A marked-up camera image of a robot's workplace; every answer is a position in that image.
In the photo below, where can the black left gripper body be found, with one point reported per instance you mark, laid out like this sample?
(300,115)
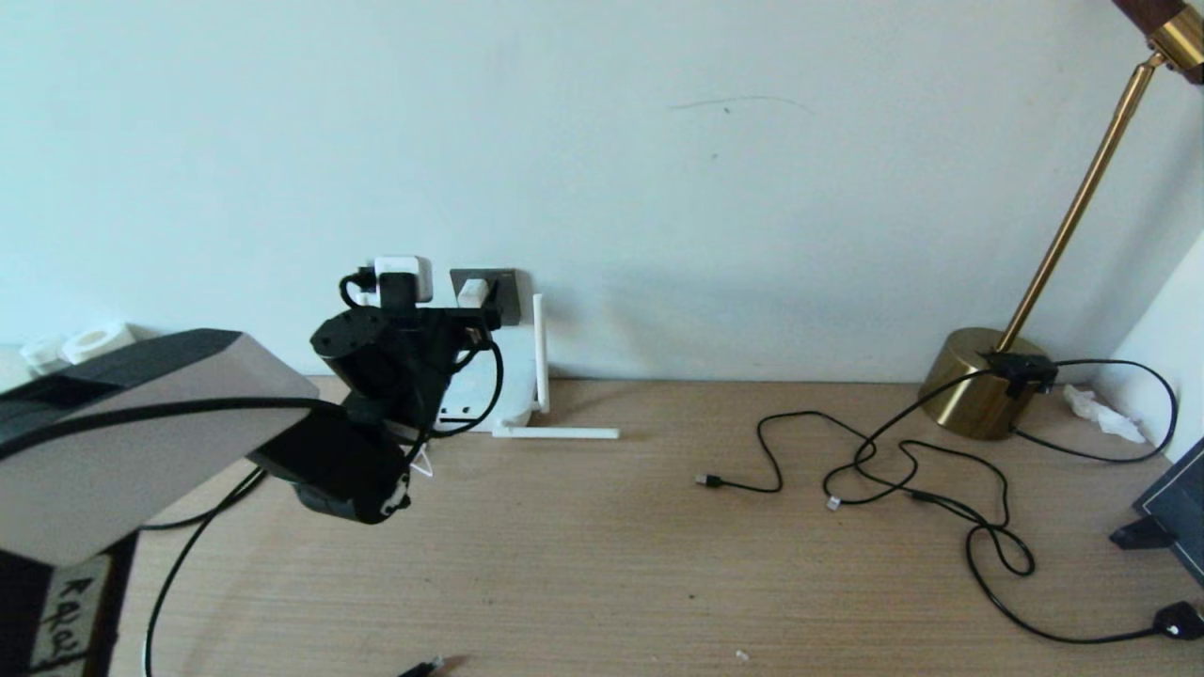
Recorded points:
(423,367)

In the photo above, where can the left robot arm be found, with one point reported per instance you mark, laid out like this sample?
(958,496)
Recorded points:
(113,442)

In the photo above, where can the small clear jar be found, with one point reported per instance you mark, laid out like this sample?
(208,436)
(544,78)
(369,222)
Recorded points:
(42,355)

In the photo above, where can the white power adapter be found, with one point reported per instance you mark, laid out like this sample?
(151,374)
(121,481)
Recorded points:
(474,292)

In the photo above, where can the grey wall socket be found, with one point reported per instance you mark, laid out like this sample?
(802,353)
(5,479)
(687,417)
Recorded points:
(506,301)

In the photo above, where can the translucent plastic object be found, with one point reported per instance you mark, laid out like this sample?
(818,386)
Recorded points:
(9,367)

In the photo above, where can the white paper roll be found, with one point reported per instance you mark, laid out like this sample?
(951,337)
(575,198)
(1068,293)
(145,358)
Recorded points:
(94,338)

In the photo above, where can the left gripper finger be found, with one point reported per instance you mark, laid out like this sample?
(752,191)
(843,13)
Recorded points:
(470,318)

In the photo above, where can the crumpled white tissue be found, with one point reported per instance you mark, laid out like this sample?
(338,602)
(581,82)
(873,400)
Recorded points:
(1096,411)

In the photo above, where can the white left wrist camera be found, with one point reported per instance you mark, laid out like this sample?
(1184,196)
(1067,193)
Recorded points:
(404,265)

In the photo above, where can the brass desk lamp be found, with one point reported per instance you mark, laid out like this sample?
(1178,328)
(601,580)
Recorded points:
(969,385)

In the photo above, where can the white wifi router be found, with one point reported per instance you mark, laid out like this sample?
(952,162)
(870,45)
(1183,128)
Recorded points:
(517,400)

